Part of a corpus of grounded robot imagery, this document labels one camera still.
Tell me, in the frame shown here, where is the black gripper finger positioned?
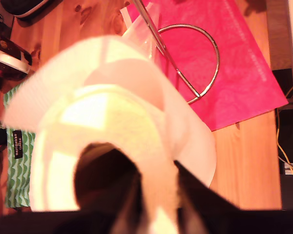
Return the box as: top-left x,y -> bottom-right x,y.
174,160 -> 242,220
84,165 -> 147,220

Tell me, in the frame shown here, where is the white paper towel roll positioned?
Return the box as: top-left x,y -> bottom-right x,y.
2,35 -> 217,234

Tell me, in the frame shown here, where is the chrome wire towel stand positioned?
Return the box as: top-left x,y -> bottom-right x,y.
131,0 -> 220,105

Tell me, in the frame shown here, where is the green wave pattern pouch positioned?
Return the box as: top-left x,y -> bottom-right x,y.
3,84 -> 37,209

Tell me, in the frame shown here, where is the pink paper sheet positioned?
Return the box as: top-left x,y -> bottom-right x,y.
126,0 -> 289,132

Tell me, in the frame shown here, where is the clear printed plastic bag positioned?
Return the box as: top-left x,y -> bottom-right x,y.
119,7 -> 167,64

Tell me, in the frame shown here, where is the red floral mug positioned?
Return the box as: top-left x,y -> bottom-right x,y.
0,28 -> 34,81

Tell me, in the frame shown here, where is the black zip case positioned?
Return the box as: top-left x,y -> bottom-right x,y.
0,0 -> 62,20

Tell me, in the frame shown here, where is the yellow cable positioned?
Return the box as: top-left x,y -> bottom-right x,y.
275,85 -> 293,182

